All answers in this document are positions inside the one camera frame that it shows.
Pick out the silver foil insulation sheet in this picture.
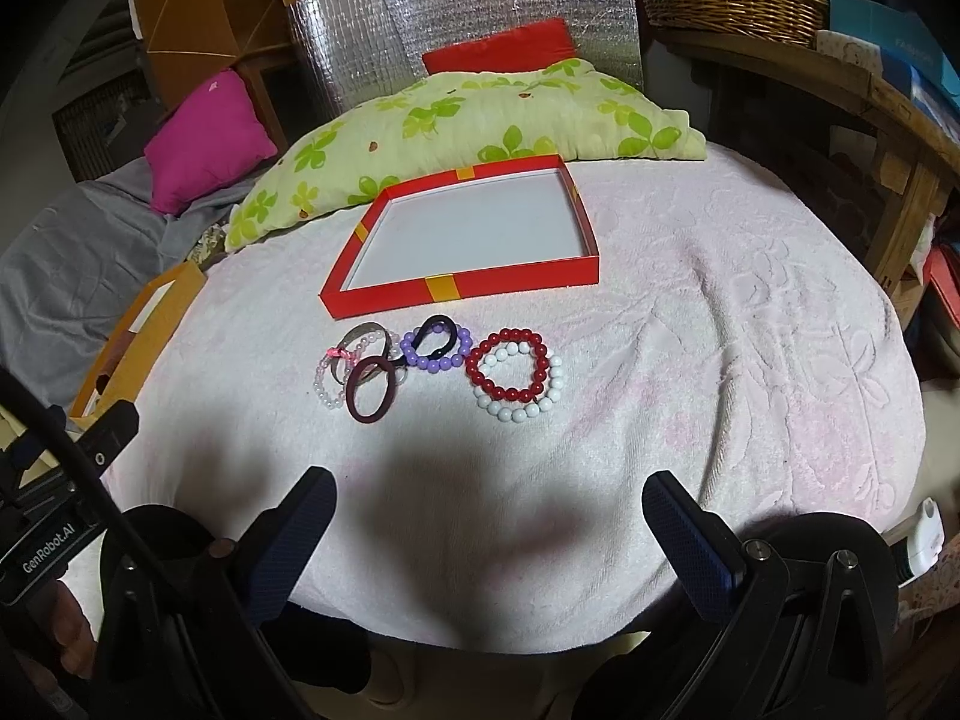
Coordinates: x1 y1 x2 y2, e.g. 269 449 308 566
288 0 644 117

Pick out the wooden shelf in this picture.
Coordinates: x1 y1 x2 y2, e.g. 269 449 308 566
658 29 958 294

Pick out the silver metal bangle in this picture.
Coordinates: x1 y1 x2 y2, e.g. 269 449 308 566
327 322 394 385

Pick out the blue cardboard box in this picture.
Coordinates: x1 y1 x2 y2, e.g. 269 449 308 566
817 0 958 140

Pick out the magenta cushion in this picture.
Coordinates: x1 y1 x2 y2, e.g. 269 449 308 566
143 70 278 216

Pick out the green floral pillow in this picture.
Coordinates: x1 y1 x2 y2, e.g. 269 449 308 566
224 59 706 254

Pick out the grey bed sheet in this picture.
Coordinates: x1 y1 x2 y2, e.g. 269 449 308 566
2 158 259 408

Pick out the pink white towel blanket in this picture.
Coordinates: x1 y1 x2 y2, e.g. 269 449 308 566
106 146 926 655

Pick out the left hand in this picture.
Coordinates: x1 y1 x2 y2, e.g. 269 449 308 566
26 580 96 679

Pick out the black hair tie with charm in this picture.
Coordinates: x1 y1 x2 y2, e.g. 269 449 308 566
389 313 459 371

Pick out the maroon elastic hair band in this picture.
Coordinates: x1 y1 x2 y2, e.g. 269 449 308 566
345 355 398 424

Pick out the red shallow box tray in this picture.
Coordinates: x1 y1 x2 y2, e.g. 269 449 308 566
319 154 601 319

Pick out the red cushion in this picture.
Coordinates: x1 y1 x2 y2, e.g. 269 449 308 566
421 18 578 75

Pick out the red bead bracelet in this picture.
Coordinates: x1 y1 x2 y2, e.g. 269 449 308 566
463 326 554 407

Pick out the pale pink bead bracelet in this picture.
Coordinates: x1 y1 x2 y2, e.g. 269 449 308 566
310 356 349 412

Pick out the purple bead bracelet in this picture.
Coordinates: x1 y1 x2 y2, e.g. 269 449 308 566
398 325 475 376

